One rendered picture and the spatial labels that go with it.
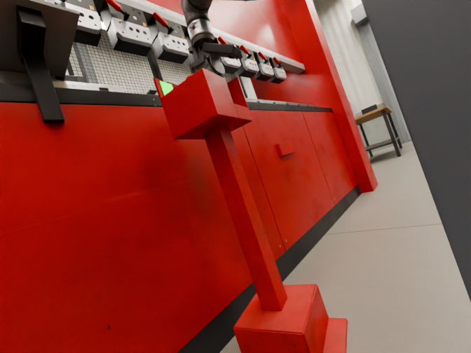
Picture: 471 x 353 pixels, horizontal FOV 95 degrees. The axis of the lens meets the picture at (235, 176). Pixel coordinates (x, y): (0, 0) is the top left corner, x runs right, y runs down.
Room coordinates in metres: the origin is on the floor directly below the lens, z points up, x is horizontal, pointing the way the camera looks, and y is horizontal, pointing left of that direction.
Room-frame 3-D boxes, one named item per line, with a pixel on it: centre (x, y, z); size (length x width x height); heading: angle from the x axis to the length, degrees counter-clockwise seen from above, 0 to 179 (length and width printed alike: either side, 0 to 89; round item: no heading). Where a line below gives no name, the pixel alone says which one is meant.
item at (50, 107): (0.50, 0.35, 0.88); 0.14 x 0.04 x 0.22; 47
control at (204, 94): (0.64, 0.01, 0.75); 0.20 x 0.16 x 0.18; 150
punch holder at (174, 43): (1.04, 0.09, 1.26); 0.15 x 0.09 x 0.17; 137
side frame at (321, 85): (2.40, -0.95, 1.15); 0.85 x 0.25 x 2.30; 47
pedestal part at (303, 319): (0.62, -0.02, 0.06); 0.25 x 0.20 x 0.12; 60
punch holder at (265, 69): (1.62, -0.46, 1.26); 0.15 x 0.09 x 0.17; 137
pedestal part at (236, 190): (0.64, 0.01, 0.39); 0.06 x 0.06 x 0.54; 60
